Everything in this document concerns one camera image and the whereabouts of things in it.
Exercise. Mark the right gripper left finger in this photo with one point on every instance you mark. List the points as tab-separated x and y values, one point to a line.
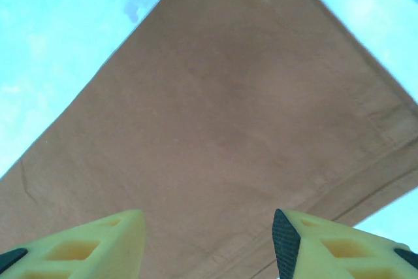
81	249

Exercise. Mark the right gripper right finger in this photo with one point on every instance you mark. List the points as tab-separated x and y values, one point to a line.
326	253

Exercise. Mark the brown long pants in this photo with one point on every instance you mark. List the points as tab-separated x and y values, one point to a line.
212	112

